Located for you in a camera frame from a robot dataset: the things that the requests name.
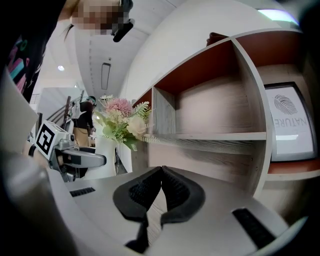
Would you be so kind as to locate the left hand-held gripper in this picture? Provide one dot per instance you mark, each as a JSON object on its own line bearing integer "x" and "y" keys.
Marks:
{"x": 45, "y": 137}

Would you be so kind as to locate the long ceiling light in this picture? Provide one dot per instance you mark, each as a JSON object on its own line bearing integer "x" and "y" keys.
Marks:
{"x": 105, "y": 75}

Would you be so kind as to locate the person's left forearm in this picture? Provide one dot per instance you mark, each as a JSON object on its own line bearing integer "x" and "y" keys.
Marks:
{"x": 28, "y": 150}

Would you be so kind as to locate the brown object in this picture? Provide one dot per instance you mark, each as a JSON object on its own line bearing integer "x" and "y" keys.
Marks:
{"x": 216, "y": 38}

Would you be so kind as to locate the flowers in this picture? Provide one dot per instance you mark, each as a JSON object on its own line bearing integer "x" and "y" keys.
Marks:
{"x": 118, "y": 106}

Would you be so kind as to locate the round ceiling light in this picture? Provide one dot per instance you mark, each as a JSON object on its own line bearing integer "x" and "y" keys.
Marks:
{"x": 61, "y": 67}

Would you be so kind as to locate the black head-worn camera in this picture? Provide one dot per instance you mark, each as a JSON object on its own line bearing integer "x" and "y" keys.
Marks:
{"x": 123, "y": 27}

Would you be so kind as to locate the black printed t-shirt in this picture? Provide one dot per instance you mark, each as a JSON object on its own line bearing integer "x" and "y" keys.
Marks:
{"x": 22, "y": 45}

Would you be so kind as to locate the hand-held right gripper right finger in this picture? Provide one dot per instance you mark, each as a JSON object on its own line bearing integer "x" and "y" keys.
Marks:
{"x": 185, "y": 200}

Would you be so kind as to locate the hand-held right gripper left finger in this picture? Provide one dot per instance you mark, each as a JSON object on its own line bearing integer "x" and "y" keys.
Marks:
{"x": 132, "y": 197}

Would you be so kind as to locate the black framed picture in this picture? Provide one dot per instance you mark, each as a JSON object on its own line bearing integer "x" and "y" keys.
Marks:
{"x": 290, "y": 125}

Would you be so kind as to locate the bright ceiling light panel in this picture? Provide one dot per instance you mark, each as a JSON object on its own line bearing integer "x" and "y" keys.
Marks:
{"x": 277, "y": 15}

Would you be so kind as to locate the grey wooden shelf unit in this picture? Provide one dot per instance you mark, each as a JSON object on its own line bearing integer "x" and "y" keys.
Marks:
{"x": 212, "y": 107}

